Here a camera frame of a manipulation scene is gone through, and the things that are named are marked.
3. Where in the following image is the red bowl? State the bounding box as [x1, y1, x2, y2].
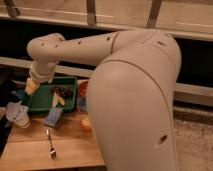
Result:
[78, 81, 88, 96]

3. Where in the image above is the blue sponge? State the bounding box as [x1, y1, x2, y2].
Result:
[44, 107, 63, 128]

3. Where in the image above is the green plastic tray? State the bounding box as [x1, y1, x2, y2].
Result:
[22, 77, 77, 113]

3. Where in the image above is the dark grape bunch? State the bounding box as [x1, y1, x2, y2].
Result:
[51, 86, 73, 98]

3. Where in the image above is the orange apple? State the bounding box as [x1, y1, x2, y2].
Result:
[81, 117, 92, 132]

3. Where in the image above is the small blue cup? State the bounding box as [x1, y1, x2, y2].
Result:
[77, 96, 87, 113]

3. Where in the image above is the blue object behind tray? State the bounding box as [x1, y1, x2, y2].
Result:
[15, 88, 25, 100]

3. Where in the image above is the white cloth towel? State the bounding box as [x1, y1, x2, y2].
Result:
[6, 102, 28, 122]

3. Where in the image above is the white paper cup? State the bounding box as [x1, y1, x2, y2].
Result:
[12, 114, 31, 128]

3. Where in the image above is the metal fork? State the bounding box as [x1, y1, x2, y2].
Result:
[46, 129, 57, 159]

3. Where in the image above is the yellow cheese wedge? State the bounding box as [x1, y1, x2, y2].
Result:
[52, 93, 65, 107]

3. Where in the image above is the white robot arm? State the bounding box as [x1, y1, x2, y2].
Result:
[27, 29, 181, 171]

